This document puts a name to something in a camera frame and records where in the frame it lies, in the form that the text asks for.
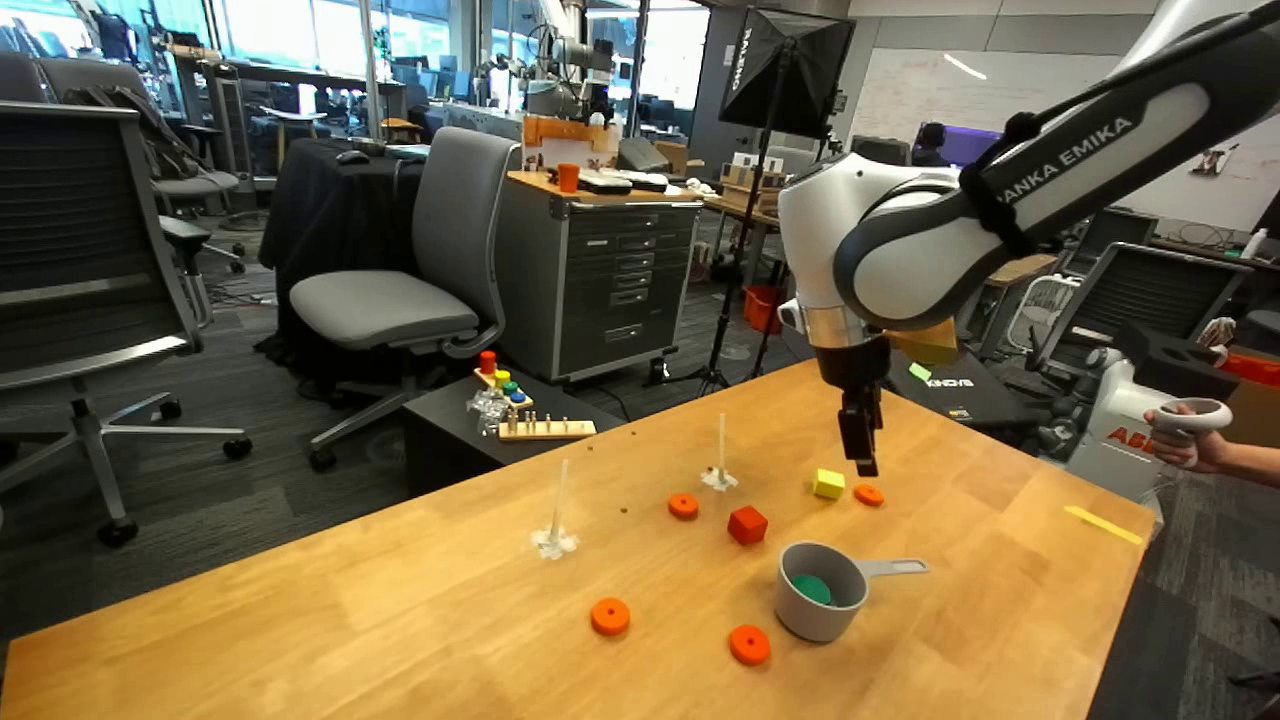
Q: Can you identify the operator hand with controller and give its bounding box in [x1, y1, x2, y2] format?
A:
[1149, 394, 1231, 458]

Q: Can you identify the black softbox light stand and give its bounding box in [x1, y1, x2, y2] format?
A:
[700, 2, 854, 386]

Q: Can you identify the white ABB robot base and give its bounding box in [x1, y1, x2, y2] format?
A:
[1069, 348, 1163, 509]

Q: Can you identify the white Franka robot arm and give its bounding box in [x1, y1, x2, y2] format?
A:
[777, 0, 1280, 474]

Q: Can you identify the clear peg stand left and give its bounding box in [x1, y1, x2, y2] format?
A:
[531, 464, 579, 558]

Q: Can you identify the red cube block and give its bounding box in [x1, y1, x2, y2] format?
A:
[730, 503, 770, 545]

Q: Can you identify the yellow-green cube block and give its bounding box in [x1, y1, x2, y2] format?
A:
[807, 467, 848, 498]

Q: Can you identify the green octagonal block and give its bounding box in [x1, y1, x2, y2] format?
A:
[791, 576, 834, 605]

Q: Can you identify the dark mesh office chair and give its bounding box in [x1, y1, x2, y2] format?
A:
[0, 98, 253, 547]

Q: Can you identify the black draped table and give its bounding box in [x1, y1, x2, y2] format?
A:
[262, 139, 420, 379]

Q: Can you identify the orange disc near peg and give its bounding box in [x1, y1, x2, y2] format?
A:
[667, 493, 700, 521]

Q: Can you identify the low black side table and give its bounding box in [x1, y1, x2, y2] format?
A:
[399, 370, 633, 497]

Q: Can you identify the yellow tape strip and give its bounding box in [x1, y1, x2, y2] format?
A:
[1064, 503, 1149, 547]

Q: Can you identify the white peg stand right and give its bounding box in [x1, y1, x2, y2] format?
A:
[700, 410, 736, 493]

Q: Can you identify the gray drawer cabinet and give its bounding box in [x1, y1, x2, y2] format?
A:
[496, 170, 700, 384]

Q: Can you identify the gray office chair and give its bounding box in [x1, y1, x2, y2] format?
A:
[287, 128, 517, 473]

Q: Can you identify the black mesh chair right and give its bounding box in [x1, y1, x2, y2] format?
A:
[1003, 238, 1248, 376]

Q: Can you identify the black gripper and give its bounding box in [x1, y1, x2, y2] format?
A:
[818, 334, 888, 474]

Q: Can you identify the orange disc near yellow block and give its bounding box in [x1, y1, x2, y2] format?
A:
[854, 485, 884, 509]

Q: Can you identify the orange disc front left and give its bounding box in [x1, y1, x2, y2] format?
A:
[587, 597, 633, 636]

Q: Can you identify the colourful toy stacker set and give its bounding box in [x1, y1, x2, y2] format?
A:
[470, 348, 596, 441]

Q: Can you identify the orange disc front centre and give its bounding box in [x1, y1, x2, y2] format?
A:
[730, 624, 773, 667]

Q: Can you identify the gray pot with handle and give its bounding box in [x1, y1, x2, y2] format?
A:
[773, 545, 928, 643]

